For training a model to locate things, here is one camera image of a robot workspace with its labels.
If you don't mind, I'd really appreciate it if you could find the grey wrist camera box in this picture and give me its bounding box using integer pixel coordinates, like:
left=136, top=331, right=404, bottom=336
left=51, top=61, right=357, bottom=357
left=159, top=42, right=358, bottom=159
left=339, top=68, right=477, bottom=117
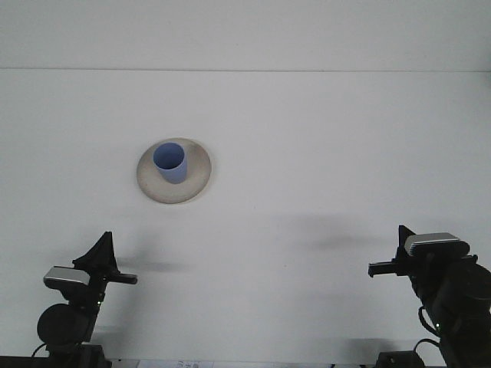
left=42, top=266, right=91, bottom=287
left=405, top=232, right=471, bottom=258

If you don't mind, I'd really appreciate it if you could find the pale round plate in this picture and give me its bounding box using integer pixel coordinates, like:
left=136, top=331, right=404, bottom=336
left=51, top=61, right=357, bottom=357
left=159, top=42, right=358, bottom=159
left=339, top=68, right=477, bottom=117
left=136, top=136, right=213, bottom=205

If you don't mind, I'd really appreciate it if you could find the white printed paper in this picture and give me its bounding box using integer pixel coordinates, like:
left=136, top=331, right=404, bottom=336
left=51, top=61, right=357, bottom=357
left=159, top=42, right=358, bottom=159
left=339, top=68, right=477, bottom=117
left=136, top=359, right=216, bottom=368

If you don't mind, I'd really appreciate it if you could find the pale blue cup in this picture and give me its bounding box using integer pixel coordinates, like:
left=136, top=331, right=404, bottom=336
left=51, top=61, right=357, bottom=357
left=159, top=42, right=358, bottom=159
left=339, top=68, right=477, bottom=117
left=153, top=142, right=188, bottom=186

